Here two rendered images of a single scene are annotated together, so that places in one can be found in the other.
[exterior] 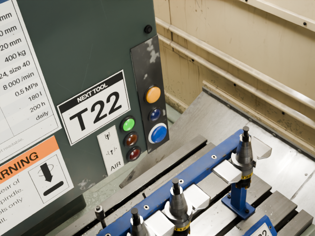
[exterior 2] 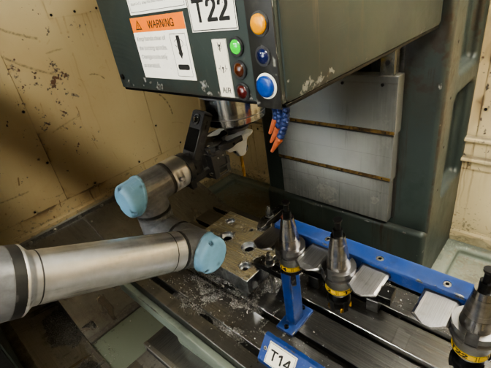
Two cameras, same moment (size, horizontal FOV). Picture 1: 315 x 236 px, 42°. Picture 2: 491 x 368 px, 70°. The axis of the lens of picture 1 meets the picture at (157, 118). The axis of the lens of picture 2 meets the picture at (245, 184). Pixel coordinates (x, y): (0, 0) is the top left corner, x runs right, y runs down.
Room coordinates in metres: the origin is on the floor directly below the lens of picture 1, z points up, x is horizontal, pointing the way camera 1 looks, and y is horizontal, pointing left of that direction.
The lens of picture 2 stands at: (0.33, -0.47, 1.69)
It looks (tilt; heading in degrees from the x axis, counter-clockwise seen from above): 29 degrees down; 81
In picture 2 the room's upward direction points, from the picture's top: 10 degrees counter-clockwise
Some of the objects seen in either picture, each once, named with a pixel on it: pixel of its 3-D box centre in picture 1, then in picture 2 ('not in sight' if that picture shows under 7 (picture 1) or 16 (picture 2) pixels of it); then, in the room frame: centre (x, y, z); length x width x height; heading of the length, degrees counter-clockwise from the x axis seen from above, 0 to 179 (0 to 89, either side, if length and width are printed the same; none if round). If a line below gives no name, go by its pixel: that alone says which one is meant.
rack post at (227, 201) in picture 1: (239, 176); not in sight; (0.75, -0.22, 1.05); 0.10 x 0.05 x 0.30; 34
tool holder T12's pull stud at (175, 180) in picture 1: (176, 185); (337, 227); (0.55, -0.02, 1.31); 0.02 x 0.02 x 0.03
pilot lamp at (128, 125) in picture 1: (128, 124); (235, 47); (0.43, 0.04, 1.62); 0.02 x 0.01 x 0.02; 124
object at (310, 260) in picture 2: (160, 225); (313, 258); (0.52, 0.03, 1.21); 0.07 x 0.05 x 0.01; 34
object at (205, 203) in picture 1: (196, 197); (367, 281); (0.58, -0.07, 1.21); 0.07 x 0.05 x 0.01; 34
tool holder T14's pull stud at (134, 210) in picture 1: (135, 215); (286, 209); (0.49, 0.07, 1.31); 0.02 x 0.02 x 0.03
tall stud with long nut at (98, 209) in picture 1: (101, 219); not in sight; (0.72, 0.21, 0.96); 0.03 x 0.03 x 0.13
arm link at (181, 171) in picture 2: not in sight; (175, 173); (0.29, 0.24, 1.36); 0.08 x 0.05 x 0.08; 124
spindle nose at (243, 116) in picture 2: not in sight; (230, 93); (0.46, 0.36, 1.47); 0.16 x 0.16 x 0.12
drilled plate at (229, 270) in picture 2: not in sight; (238, 247); (0.41, 0.43, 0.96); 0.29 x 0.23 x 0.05; 124
